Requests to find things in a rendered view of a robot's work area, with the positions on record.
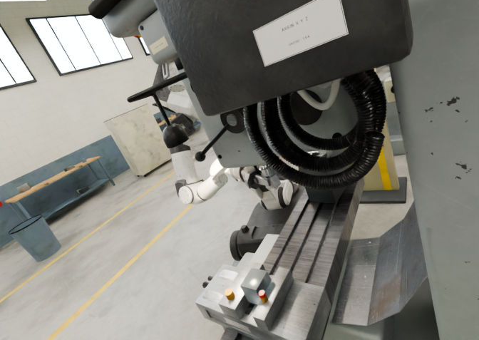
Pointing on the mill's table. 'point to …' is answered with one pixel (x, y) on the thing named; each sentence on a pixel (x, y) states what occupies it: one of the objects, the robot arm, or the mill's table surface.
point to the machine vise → (271, 308)
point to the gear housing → (157, 39)
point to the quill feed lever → (235, 122)
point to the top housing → (125, 8)
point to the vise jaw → (235, 306)
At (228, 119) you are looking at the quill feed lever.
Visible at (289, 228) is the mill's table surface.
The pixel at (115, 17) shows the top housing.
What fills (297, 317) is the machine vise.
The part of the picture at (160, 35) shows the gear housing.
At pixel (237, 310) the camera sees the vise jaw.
